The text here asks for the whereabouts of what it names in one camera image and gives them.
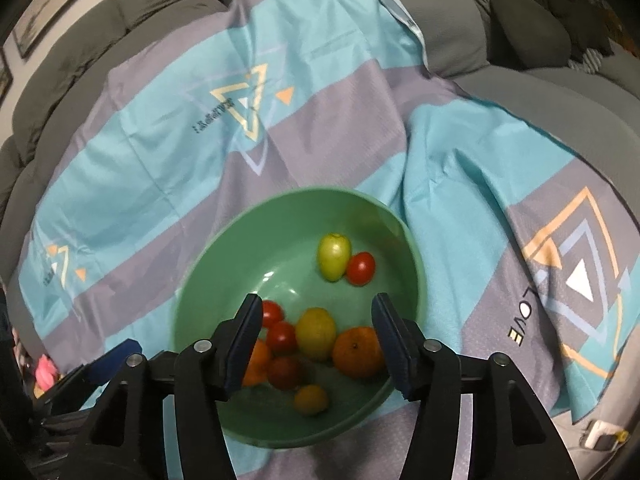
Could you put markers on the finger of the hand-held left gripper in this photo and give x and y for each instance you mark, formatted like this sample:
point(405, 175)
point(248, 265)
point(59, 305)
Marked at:
point(112, 357)

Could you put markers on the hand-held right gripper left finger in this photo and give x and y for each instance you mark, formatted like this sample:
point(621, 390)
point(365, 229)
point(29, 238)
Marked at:
point(245, 345)

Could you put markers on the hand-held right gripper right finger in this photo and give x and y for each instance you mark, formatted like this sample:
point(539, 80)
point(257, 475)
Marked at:
point(392, 345)

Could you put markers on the orange tangerine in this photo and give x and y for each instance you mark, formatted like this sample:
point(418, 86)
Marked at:
point(357, 352)
point(257, 362)

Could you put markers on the red tomato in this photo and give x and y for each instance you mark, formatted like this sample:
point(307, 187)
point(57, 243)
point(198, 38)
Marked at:
point(273, 313)
point(361, 268)
point(281, 337)
point(286, 372)

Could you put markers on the yellow-green lemon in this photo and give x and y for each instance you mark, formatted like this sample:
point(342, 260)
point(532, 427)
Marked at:
point(315, 332)

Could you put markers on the small orange kumquat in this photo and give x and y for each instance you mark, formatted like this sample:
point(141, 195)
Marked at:
point(310, 400)

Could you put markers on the green bowl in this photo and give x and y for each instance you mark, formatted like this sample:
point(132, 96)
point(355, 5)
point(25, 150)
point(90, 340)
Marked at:
point(280, 260)

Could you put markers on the small green fruit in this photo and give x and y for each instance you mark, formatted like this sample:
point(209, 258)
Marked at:
point(334, 256)

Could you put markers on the striped teal grey printed blanket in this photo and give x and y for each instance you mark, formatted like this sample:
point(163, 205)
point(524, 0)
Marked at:
point(450, 185)

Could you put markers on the grey sofa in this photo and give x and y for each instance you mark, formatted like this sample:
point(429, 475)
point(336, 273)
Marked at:
point(525, 95)

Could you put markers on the dark grey cushion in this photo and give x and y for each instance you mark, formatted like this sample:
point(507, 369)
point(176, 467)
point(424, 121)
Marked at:
point(585, 22)
point(525, 30)

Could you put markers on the striped cloth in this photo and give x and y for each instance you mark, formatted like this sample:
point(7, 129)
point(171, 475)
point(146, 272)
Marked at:
point(590, 62)

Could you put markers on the framed wall picture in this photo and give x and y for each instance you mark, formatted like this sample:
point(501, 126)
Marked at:
point(60, 5)
point(5, 77)

